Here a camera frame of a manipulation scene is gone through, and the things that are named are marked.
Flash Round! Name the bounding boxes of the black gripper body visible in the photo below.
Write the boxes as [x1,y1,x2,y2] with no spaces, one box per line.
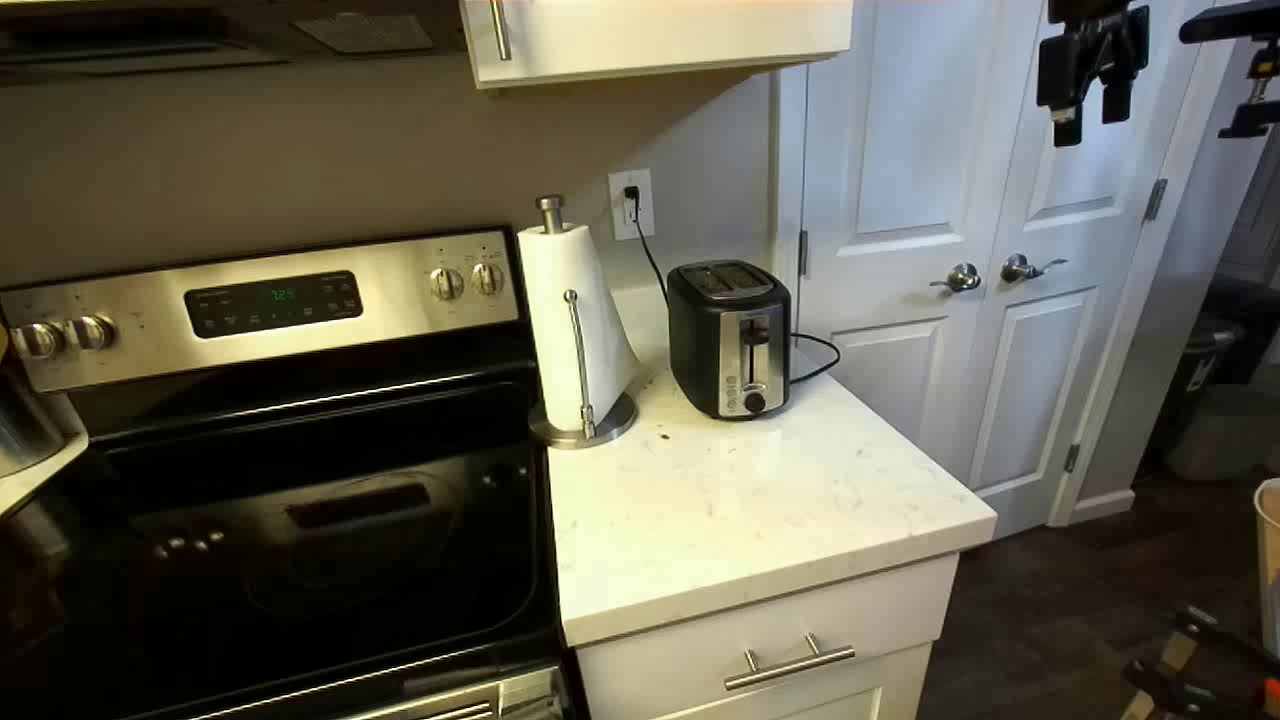
[1035,0,1152,92]

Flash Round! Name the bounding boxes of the white counter base cabinet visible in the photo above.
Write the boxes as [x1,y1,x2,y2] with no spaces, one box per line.
[573,553,964,720]

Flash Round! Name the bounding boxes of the white paper towel roll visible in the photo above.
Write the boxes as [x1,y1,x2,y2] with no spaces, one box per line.
[517,220,645,430]
[528,191,641,452]

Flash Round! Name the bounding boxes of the white panel door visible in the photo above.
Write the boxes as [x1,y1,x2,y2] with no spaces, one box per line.
[793,0,1056,490]
[964,0,1235,539]

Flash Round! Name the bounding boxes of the metal upper cabinet handle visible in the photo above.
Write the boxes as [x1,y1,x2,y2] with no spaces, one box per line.
[483,0,517,63]

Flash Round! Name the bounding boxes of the metal door lever handle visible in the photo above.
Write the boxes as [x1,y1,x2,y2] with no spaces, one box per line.
[927,259,990,298]
[996,250,1072,288]

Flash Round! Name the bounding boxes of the grey trash bin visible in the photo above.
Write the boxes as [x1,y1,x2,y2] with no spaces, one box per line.
[1157,311,1280,486]

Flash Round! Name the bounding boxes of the white bucket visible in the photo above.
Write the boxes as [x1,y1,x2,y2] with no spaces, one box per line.
[1250,474,1280,662]

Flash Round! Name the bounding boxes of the white wall outlet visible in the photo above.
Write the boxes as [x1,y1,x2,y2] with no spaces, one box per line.
[610,162,659,244]

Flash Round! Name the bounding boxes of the black toaster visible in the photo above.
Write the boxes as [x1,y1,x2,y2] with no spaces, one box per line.
[666,254,798,423]

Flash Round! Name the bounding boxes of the orange black floor tools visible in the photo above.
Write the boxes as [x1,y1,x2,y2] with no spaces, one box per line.
[1118,605,1280,720]

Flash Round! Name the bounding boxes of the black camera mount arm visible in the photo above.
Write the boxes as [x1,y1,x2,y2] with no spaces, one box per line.
[1177,0,1280,144]

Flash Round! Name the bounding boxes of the stainless steel stove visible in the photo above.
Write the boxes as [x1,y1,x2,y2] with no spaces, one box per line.
[0,226,573,720]

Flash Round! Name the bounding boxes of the dark range hood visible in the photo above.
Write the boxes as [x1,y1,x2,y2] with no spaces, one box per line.
[0,0,473,84]

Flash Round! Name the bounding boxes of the black toaster power cable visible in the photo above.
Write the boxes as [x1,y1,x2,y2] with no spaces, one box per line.
[620,185,848,388]

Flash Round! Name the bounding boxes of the white upper cabinet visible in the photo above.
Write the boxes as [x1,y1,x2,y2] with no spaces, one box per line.
[457,0,855,92]

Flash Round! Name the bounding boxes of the metal drawer handle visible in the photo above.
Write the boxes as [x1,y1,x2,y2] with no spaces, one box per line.
[719,633,859,697]

